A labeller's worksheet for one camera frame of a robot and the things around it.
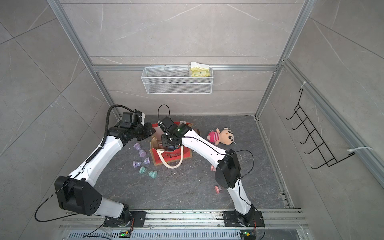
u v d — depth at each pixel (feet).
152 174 2.81
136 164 2.94
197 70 2.81
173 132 1.93
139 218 2.40
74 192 1.46
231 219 2.40
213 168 2.88
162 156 2.46
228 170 1.63
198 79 2.81
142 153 3.06
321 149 2.12
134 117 2.08
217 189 2.62
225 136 3.20
